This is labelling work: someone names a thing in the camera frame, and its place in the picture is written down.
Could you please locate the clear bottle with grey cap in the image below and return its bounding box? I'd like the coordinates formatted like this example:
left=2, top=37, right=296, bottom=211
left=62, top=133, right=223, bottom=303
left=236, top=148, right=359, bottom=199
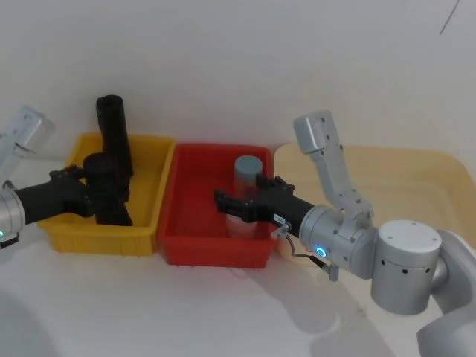
left=225, top=155, right=263, bottom=239

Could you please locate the thin dark wrist cable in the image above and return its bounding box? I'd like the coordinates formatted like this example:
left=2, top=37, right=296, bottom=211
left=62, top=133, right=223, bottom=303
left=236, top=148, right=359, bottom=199
left=271, top=225, right=340, bottom=283

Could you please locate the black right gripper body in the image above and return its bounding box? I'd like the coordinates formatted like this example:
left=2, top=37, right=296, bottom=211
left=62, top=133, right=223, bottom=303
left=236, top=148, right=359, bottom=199
left=256, top=195, right=317, bottom=237

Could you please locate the yellow plastic bin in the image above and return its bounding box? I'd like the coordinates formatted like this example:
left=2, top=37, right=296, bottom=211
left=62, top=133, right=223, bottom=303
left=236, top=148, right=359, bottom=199
left=38, top=132, right=177, bottom=258

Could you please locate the white table cloth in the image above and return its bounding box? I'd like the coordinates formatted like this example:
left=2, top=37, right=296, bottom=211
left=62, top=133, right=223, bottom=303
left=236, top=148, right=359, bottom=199
left=0, top=0, right=476, bottom=357

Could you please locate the tall black cylinder bottle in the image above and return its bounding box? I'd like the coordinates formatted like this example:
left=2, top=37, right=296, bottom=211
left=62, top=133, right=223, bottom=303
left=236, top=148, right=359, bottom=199
left=95, top=94, right=134, bottom=180

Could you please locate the cream plastic tray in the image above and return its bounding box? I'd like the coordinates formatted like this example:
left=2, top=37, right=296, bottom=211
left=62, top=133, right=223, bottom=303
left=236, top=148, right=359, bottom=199
left=272, top=142, right=472, bottom=239

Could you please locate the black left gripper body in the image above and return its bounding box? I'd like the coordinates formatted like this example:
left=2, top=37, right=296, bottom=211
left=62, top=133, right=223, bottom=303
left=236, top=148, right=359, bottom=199
left=15, top=180, right=93, bottom=226

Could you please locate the short black bottle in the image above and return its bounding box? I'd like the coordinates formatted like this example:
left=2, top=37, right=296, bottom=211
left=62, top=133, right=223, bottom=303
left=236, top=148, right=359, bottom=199
left=82, top=151, right=134, bottom=227

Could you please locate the red plastic bin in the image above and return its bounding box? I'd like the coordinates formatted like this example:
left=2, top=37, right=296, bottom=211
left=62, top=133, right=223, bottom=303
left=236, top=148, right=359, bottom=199
left=158, top=143, right=283, bottom=269

